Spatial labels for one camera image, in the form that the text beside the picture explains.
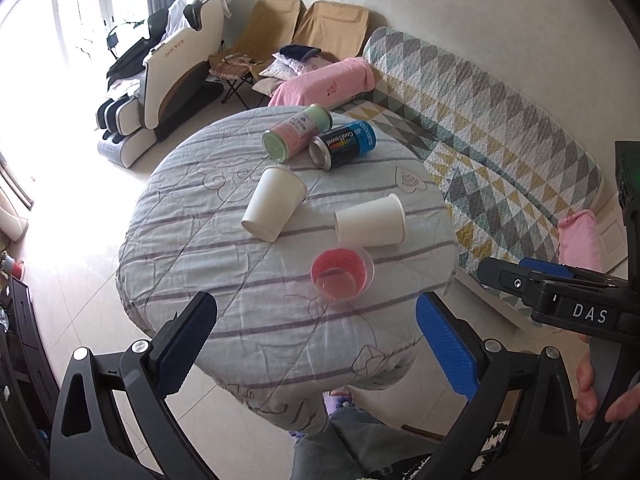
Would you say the dark blue cushion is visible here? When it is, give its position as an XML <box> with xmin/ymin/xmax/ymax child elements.
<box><xmin>278</xmin><ymin>44</ymin><xmax>322</xmax><ymax>62</ymax></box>

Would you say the person's right hand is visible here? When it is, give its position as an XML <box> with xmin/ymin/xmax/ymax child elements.
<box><xmin>575</xmin><ymin>332</ymin><xmax>640</xmax><ymax>423</ymax></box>

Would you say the patterned light pillow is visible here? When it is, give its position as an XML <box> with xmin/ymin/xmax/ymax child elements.
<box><xmin>257</xmin><ymin>51</ymin><xmax>342</xmax><ymax>82</ymax></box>

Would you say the blue and black canister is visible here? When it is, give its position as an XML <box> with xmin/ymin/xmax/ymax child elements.
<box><xmin>308</xmin><ymin>121</ymin><xmax>377</xmax><ymax>172</ymax></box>

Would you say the white towel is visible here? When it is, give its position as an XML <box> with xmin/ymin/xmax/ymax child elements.
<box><xmin>164</xmin><ymin>0</ymin><xmax>232</xmax><ymax>38</ymax></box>

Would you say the pink cushion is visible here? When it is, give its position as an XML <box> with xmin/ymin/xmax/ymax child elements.
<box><xmin>557</xmin><ymin>209</ymin><xmax>603</xmax><ymax>275</ymax></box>

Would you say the green and pink canister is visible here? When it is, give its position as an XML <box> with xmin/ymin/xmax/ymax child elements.
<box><xmin>262</xmin><ymin>103</ymin><xmax>333</xmax><ymax>163</ymax></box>

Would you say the round table with striped cloth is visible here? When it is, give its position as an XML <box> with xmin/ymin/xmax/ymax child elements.
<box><xmin>115</xmin><ymin>106</ymin><xmax>460</xmax><ymax>433</ymax></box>

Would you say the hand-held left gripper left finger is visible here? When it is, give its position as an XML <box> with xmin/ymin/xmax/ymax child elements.
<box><xmin>44</xmin><ymin>290</ymin><xmax>218</xmax><ymax>480</ymax></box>

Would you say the person's jeans leg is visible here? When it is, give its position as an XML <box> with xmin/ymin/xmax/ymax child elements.
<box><xmin>290</xmin><ymin>407</ymin><xmax>451</xmax><ymax>480</ymax></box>

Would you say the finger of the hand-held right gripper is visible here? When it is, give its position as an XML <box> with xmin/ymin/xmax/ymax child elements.
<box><xmin>476</xmin><ymin>258</ymin><xmax>557</xmax><ymax>312</ymax></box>
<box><xmin>519</xmin><ymin>257</ymin><xmax>627</xmax><ymax>289</ymax></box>

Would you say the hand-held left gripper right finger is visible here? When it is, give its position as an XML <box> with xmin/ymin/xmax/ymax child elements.
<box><xmin>415</xmin><ymin>291</ymin><xmax>601</xmax><ymax>480</ymax></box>

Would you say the tan folding chair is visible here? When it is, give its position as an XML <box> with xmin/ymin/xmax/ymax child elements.
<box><xmin>252</xmin><ymin>1</ymin><xmax>371</xmax><ymax>97</ymax></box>
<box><xmin>219</xmin><ymin>0</ymin><xmax>307</xmax><ymax>107</ymax></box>

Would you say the sofa with patchwork cover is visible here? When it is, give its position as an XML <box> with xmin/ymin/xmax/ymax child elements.
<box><xmin>330</xmin><ymin>26</ymin><xmax>608</xmax><ymax>286</ymax></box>

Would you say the pink towel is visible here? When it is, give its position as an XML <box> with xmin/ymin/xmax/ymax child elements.
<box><xmin>268</xmin><ymin>57</ymin><xmax>376</xmax><ymax>109</ymax></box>

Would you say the pink plastic cup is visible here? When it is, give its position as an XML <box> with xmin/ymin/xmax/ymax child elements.
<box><xmin>310</xmin><ymin>246</ymin><xmax>376</xmax><ymax>306</ymax></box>

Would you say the white massage chair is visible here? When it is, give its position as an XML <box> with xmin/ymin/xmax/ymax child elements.
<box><xmin>96</xmin><ymin>0</ymin><xmax>231</xmax><ymax>168</ymax></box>

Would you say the white paper cup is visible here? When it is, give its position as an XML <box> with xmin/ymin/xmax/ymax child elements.
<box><xmin>334</xmin><ymin>193</ymin><xmax>407</xmax><ymax>247</ymax></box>
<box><xmin>241</xmin><ymin>164</ymin><xmax>307</xmax><ymax>242</ymax></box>

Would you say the purple slipper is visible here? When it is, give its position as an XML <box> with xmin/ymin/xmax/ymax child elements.
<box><xmin>322</xmin><ymin>390</ymin><xmax>357</xmax><ymax>417</ymax></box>

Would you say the plaid cloth bundle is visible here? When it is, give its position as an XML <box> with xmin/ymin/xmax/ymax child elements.
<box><xmin>207</xmin><ymin>52</ymin><xmax>266</xmax><ymax>82</ymax></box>

